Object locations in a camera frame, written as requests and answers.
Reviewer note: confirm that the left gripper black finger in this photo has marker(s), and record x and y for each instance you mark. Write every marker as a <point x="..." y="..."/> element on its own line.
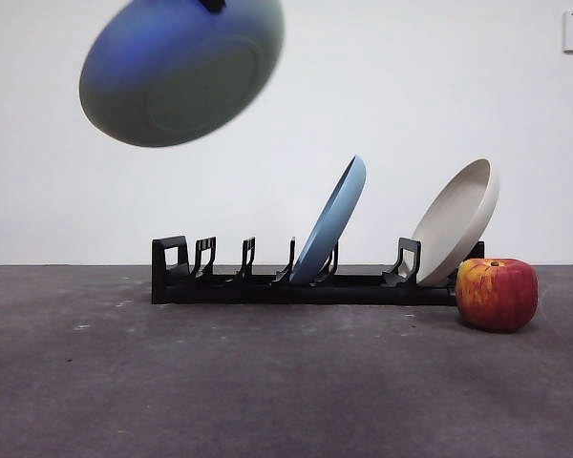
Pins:
<point x="212" y="6"/>

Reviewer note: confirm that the green round plate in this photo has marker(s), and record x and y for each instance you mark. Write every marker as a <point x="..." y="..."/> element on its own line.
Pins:
<point x="181" y="86"/>

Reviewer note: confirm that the red yellow apple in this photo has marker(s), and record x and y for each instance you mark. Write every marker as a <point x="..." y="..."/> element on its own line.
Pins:
<point x="496" y="296"/>

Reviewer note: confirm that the blue round plate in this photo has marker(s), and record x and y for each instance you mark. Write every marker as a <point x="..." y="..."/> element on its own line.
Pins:
<point x="329" y="229"/>

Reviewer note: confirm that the black plate rack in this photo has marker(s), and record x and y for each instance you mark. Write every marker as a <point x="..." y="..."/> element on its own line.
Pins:
<point x="210" y="295"/>

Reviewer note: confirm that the beige round plate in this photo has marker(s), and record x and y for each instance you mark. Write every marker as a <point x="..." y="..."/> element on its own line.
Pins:
<point x="456" y="219"/>

